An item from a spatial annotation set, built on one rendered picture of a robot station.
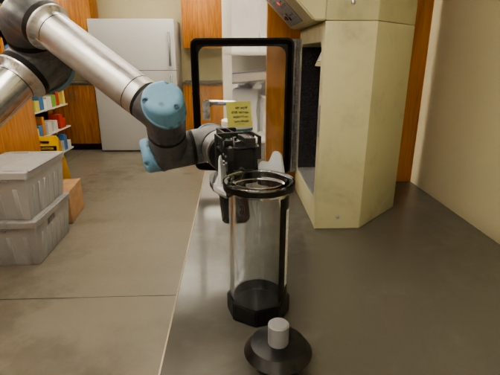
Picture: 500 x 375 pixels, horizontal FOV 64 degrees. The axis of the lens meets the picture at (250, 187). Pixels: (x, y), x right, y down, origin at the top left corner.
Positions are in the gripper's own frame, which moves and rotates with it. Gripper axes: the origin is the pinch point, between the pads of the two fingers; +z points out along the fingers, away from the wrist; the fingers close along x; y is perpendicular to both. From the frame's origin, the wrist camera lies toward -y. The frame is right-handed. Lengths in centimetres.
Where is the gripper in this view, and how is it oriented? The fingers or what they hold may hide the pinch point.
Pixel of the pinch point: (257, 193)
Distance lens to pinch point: 60.7
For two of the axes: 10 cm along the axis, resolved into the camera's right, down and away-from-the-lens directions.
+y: 0.0, -9.5, -3.1
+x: 9.5, -1.0, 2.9
